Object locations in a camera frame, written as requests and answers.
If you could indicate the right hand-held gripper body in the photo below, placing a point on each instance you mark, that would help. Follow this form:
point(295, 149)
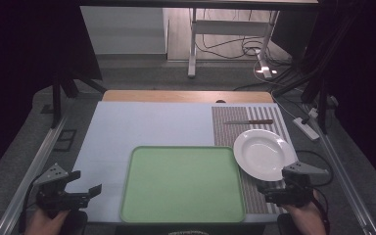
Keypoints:
point(293, 191)

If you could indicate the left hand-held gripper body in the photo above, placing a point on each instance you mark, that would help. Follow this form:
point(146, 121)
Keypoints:
point(57, 197)

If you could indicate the white plate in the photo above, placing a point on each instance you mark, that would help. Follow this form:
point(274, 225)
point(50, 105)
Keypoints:
point(261, 153)

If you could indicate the person's left hand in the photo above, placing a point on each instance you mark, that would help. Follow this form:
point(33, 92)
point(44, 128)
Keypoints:
point(44, 223)

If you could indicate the person's right hand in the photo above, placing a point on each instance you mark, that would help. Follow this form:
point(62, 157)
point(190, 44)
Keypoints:
point(306, 218)

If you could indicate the white power strip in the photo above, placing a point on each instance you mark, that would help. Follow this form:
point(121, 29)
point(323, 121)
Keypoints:
point(305, 128)

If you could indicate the striped placemat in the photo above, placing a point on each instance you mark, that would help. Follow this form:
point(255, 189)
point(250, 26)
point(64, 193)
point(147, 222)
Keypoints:
point(228, 125)

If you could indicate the light blue table mat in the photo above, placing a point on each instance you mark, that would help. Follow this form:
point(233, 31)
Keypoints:
point(143, 127)

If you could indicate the green tray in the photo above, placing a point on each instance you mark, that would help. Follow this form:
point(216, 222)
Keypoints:
point(182, 184)

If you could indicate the black tripod stand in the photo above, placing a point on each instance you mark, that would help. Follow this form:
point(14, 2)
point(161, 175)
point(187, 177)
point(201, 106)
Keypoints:
point(316, 81)
point(62, 88)

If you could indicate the aluminium rail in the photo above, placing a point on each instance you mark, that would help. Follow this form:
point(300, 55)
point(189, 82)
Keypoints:
point(29, 173)
point(342, 176)

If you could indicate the white desk frame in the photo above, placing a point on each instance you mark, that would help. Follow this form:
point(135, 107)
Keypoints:
point(228, 27)

